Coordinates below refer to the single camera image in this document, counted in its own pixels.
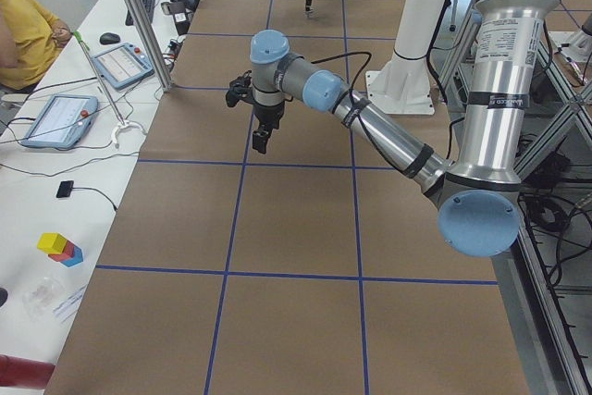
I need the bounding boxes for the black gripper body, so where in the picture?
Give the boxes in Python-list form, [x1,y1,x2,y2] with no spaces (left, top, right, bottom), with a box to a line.
[253,101,285,133]

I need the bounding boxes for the chrome tee valve fitting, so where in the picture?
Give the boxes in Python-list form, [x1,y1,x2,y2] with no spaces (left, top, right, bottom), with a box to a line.
[304,9,316,19]

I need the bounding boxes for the far teach pendant tablet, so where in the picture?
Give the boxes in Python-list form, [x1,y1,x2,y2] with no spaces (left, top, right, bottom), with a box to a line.
[92,43,154,91]

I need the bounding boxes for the teach pendant tablet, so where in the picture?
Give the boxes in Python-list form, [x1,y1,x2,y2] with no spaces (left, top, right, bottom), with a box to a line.
[92,43,154,91]
[19,94,99,150]

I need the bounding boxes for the black computer mouse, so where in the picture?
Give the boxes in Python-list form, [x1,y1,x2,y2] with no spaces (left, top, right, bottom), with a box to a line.
[99,32,121,45]

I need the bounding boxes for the near teach pendant tablet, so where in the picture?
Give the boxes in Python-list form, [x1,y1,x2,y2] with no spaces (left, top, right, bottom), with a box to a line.
[19,94,99,150]

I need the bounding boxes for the small black box sensor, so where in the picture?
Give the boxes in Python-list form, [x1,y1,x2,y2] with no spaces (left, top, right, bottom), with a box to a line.
[55,180,74,199]

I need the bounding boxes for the metal rod stand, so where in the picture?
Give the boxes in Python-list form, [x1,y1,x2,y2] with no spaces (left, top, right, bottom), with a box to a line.
[72,31,147,148]

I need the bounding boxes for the yellow red blue blocks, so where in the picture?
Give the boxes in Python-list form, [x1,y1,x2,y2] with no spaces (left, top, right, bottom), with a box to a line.
[37,232,83,267]

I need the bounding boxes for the person in yellow shirt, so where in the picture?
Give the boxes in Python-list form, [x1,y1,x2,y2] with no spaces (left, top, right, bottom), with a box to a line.
[1,0,72,93]

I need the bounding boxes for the clear plastic bag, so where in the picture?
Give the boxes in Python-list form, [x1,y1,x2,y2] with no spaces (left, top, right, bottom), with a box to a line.
[21,277,64,321]

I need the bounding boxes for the red cylinder bottle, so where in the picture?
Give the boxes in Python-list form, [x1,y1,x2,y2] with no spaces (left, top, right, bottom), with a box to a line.
[1,354,56,389]

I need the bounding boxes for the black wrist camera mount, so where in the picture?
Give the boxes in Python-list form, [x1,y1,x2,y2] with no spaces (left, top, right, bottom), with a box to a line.
[225,70,253,107]

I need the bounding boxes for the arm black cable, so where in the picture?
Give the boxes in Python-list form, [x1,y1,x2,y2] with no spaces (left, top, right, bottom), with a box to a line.
[309,51,436,174]

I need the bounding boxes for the white pedestal column base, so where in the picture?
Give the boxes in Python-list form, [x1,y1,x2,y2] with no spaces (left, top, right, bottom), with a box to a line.
[366,0,447,115]

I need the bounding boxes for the aluminium frame post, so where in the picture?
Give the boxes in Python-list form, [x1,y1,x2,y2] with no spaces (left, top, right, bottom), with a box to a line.
[124,0,172,93]

